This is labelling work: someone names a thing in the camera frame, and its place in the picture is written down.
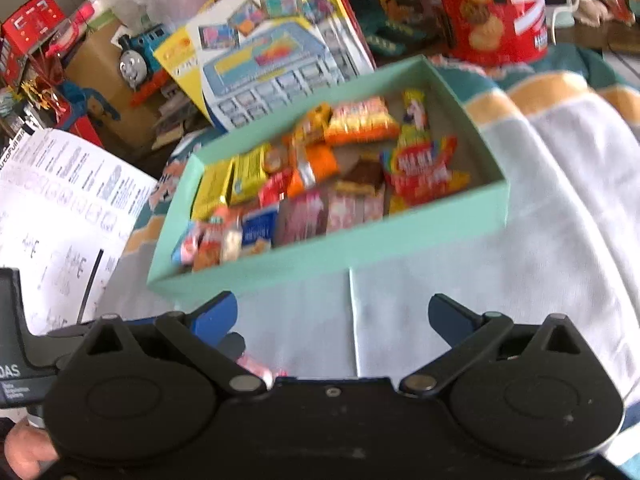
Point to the stack of booklets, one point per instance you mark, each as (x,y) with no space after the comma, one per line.
(172,115)

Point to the blue-yellow toy packaging box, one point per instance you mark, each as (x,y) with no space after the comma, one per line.
(270,55)

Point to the mint green cardboard box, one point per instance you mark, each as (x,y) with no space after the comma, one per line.
(425,220)

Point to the red-orange snack packet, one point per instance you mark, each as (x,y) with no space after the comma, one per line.
(220,232)

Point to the blue toy train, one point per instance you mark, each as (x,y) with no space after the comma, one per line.
(137,57)

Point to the small red box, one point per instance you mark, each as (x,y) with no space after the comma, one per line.
(77,127)

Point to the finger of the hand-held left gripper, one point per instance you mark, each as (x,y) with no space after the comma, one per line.
(65,332)
(234,347)

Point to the blue biscuit packet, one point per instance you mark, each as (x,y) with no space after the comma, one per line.
(260,227)

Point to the red toy box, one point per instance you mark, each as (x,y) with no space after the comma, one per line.
(32,22)

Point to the person's left hand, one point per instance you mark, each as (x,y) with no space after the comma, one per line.
(27,447)

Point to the red cookie tin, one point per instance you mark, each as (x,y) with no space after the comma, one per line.
(480,10)

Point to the orange-yellow chips packet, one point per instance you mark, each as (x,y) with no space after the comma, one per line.
(360,121)

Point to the brown cardboard box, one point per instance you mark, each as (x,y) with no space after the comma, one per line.
(95,67)

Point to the pink snack packet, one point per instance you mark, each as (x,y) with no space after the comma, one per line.
(257,366)

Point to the white instruction sheet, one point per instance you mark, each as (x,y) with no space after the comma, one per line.
(60,210)

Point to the pile of mixed snacks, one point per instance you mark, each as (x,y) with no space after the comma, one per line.
(350,205)

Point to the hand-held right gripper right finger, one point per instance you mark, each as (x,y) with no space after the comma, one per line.
(450,317)

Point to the yellow snack packet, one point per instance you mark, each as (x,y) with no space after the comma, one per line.
(212,192)

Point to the blue plastic toy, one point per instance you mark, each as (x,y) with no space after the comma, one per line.
(90,100)

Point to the orange packet with silver seam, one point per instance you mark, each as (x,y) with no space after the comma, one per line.
(312,165)

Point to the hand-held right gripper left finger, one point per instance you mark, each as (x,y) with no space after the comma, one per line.
(215,317)

